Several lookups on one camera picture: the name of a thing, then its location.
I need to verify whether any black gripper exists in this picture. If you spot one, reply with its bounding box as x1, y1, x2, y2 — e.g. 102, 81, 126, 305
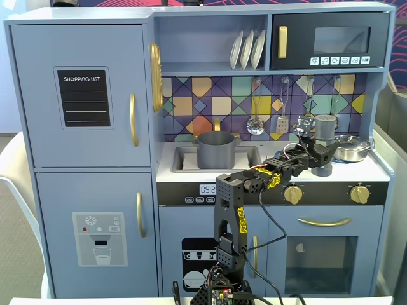
295, 139, 340, 171

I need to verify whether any stainless steel pot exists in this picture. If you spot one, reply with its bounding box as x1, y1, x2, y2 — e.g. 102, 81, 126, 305
332, 135, 373, 163

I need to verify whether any metal ladle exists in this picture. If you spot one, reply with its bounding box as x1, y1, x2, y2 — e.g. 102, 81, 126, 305
301, 76, 317, 118

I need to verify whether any metal slotted spatula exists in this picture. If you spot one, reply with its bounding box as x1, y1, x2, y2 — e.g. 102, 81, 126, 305
275, 76, 291, 134

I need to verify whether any gold stove knob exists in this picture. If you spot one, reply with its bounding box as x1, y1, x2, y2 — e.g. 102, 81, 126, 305
284, 185, 303, 205
349, 186, 371, 204

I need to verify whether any metal skimmer spoon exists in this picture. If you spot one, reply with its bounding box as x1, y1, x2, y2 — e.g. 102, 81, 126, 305
246, 76, 265, 136

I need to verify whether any blue oven door with window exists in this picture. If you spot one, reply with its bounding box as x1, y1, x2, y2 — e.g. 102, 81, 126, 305
268, 205, 385, 298

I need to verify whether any gray desk divider panel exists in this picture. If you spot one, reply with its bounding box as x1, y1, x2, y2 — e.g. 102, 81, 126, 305
371, 122, 407, 299

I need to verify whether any gray plastic pot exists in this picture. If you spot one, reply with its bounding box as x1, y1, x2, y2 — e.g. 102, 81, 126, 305
192, 131, 241, 169

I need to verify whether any gold toy faucet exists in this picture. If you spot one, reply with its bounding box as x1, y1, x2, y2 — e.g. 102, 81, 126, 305
190, 118, 242, 140

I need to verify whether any black toy microwave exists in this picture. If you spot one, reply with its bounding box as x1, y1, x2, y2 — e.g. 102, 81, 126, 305
270, 12, 390, 70

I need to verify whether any white toy plate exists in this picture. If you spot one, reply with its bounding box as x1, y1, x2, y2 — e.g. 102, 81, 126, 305
250, 30, 266, 70
229, 30, 244, 71
240, 30, 254, 71

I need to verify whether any gray sink basin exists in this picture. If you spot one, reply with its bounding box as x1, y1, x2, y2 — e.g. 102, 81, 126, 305
172, 145, 264, 173

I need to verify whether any blue toy kitchen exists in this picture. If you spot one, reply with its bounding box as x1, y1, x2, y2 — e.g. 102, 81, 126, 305
3, 3, 397, 299

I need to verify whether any blue door with dishes print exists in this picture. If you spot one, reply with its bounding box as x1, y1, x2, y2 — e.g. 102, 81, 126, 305
158, 205, 270, 298

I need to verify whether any motor controller board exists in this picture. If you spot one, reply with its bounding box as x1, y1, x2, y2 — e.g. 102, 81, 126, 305
208, 287, 235, 302

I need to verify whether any gold toy phone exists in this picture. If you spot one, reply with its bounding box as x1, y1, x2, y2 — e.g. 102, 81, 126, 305
149, 41, 164, 112

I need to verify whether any blue door with dispenser print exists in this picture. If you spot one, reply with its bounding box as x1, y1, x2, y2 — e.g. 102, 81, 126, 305
34, 172, 159, 299

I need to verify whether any blue door with shopping list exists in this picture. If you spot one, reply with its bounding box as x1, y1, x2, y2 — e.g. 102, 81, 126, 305
10, 24, 152, 168

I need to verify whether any white curved chair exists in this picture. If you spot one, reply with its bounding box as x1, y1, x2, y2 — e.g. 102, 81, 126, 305
0, 130, 53, 299

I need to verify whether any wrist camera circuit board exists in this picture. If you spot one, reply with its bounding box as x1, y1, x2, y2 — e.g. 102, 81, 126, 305
296, 115, 315, 138

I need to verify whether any gold wide oven handle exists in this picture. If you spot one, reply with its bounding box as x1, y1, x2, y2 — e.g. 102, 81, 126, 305
298, 217, 353, 227

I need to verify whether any black camera usb cable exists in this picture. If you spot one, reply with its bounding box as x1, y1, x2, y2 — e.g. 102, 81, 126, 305
246, 187, 289, 305

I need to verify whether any gold short door handle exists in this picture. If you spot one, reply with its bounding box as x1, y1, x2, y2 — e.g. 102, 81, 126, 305
252, 235, 259, 280

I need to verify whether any gold curved door handle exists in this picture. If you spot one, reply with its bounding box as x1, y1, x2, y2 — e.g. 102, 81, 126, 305
136, 191, 147, 238
129, 93, 140, 148

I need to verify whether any robot arm base mount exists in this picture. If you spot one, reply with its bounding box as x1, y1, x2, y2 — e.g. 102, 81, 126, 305
190, 265, 255, 305

